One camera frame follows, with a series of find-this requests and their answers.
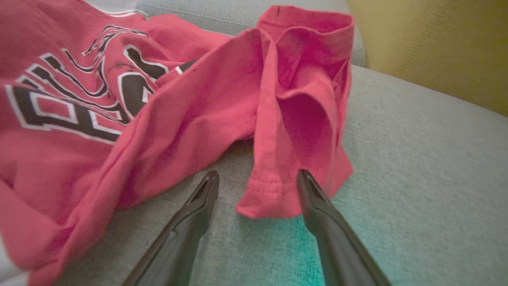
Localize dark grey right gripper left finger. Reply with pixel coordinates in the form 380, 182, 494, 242
123, 170, 220, 286

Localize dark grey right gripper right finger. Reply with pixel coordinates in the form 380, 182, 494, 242
296, 169, 391, 286

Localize red white-trimmed printed shirt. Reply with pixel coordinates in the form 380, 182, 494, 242
0, 0, 356, 286

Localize grey fabric sofa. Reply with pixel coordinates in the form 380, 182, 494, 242
52, 66, 508, 286

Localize yellow sofa back cushion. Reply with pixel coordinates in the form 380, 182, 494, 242
346, 0, 508, 117

